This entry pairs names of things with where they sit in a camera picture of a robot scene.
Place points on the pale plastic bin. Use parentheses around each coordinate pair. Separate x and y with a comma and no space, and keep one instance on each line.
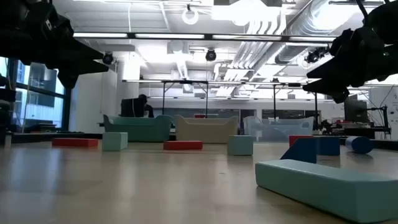
(205,132)

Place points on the light teal cube block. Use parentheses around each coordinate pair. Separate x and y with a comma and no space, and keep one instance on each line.
(240,145)
(115,141)

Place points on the blue cylinder block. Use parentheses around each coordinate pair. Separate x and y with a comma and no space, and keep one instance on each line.
(360,145)

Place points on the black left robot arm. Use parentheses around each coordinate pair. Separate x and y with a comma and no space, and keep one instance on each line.
(9,18)

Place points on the silver ventilation duct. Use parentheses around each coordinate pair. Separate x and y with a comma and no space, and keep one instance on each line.
(308,21)

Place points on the black metal background frame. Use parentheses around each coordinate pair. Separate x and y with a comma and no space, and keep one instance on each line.
(186,82)
(293,84)

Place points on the blue cube block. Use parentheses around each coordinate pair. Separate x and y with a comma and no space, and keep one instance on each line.
(329,146)

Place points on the black aluminium rig frame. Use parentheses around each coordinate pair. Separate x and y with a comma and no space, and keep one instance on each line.
(46,136)

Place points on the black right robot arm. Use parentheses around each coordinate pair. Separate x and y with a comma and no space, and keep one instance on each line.
(385,21)

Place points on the black background robot arm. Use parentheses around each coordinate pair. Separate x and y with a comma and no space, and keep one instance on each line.
(325,126)

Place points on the clear plastic bin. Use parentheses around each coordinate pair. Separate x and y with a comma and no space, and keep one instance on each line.
(273,129)

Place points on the black bar with light strips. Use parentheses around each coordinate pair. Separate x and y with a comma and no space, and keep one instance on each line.
(169,36)

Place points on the red long block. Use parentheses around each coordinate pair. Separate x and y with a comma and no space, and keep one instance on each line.
(74,143)
(183,145)

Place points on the person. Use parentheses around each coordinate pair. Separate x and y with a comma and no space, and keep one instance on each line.
(147,109)

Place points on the large window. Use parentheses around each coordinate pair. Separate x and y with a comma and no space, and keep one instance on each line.
(37,102)

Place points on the light teal long block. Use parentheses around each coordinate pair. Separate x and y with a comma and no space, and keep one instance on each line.
(326,186)

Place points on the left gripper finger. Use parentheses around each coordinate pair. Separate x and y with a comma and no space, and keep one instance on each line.
(66,77)
(84,60)

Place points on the black desk with equipment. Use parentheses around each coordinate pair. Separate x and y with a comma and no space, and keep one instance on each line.
(357,130)

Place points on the black monitor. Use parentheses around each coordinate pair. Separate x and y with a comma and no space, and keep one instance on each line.
(132,107)
(356,112)

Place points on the red rectangular block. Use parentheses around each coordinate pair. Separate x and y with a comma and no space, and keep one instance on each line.
(293,140)

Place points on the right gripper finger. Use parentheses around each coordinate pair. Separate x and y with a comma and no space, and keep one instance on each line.
(335,88)
(332,70)

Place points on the green plastic bin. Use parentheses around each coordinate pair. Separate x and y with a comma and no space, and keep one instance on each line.
(136,130)

